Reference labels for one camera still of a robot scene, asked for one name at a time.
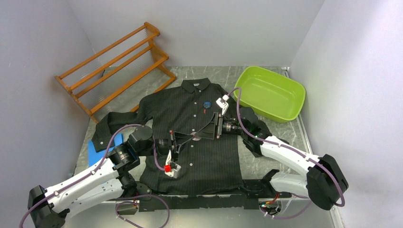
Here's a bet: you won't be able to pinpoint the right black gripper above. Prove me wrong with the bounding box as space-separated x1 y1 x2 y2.
194 112 248 140

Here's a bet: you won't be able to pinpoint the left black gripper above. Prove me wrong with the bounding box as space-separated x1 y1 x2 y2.
138 130 193 162

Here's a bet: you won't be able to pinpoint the black pinstriped shirt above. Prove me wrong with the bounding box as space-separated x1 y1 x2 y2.
92 78 242 180

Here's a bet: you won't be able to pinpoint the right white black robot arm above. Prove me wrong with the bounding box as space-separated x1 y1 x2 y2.
195 107 349 210

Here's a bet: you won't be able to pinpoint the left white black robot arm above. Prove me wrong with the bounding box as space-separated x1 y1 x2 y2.
19 124 192 228

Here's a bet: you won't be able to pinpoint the lime green plastic basin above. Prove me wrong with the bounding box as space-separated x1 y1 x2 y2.
233 66 306 123

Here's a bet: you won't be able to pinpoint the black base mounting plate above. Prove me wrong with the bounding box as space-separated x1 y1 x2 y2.
104 179 292 213

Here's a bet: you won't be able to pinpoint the blue flat mat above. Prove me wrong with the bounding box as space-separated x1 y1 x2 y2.
87 133 124 166

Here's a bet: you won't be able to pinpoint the orange wooden shoe rack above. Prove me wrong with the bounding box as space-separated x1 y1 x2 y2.
55 22 177 123

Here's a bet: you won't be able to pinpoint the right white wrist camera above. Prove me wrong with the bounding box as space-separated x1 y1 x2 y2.
216 95 229 115

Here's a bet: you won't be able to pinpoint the aluminium frame rail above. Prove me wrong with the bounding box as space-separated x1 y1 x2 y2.
57 179 335 205

